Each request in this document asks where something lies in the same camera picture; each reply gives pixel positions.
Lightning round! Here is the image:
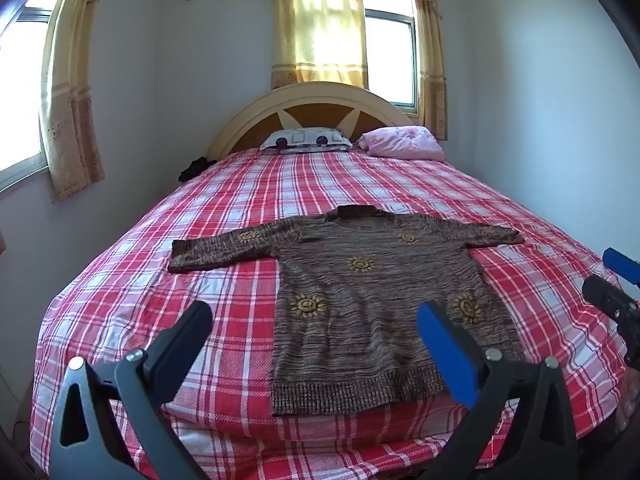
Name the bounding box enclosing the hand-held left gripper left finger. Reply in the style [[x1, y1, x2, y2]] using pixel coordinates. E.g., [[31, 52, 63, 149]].
[[50, 301, 216, 480]]

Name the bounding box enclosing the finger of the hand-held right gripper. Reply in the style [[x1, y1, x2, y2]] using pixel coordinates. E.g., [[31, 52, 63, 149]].
[[582, 274, 640, 328], [602, 247, 640, 286]]

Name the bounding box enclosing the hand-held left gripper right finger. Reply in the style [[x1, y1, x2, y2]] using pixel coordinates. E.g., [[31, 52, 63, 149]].
[[417, 301, 593, 480]]

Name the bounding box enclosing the brown knitted sun-pattern sweater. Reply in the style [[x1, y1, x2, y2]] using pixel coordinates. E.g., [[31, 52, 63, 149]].
[[168, 205, 526, 417]]

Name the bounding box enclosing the red plaid bed sheet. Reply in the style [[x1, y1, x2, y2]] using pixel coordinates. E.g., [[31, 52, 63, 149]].
[[30, 150, 636, 480]]

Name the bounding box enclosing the dark cloth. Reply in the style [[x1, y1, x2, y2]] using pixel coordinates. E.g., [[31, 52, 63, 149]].
[[178, 156, 217, 183]]

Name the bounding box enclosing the pink pillow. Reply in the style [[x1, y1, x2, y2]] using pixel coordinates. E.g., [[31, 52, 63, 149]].
[[356, 126, 447, 162]]

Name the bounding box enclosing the white black patterned pillow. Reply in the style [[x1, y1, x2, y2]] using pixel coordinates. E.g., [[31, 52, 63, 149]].
[[259, 127, 353, 155]]

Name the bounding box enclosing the yellow floral curtain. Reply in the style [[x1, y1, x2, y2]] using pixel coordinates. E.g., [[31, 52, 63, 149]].
[[406, 0, 448, 142], [271, 0, 369, 91], [39, 0, 111, 203]]

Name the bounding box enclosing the cream and orange headboard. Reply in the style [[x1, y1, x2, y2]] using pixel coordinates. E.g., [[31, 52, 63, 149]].
[[206, 81, 416, 163]]

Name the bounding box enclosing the window behind headboard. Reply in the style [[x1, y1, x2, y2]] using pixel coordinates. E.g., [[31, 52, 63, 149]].
[[360, 0, 418, 113]]

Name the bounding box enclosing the side window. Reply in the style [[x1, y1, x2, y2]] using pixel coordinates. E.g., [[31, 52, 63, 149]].
[[0, 0, 56, 191]]

